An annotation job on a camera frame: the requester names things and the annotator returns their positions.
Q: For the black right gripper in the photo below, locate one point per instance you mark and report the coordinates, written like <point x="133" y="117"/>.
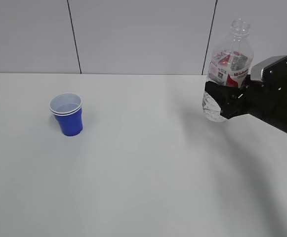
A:
<point x="253" y="98"/>

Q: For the clear Wahaha water bottle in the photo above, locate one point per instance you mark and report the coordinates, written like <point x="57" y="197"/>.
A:
<point x="232" y="57"/>

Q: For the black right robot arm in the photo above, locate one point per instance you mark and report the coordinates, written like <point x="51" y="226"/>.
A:
<point x="277" y="117"/>

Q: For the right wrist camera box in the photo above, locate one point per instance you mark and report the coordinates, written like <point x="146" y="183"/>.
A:
<point x="271" y="73"/>

